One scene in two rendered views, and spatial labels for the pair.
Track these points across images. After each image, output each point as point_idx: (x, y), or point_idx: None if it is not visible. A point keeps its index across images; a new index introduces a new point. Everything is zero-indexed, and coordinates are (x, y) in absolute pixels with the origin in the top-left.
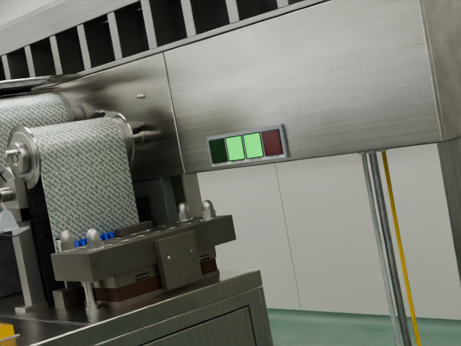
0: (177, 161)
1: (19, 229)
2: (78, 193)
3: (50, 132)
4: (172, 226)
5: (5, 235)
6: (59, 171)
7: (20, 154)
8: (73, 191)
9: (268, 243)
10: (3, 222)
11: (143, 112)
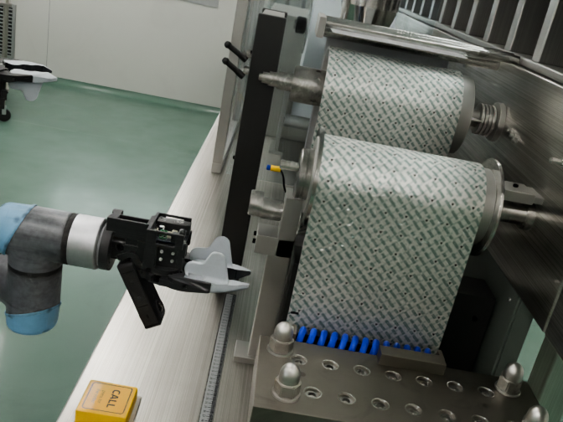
0: (544, 304)
1: (225, 286)
2: (357, 268)
3: (358, 162)
4: (462, 402)
5: (198, 285)
6: (339, 226)
7: (298, 174)
8: (348, 262)
9: None
10: (208, 267)
11: (551, 186)
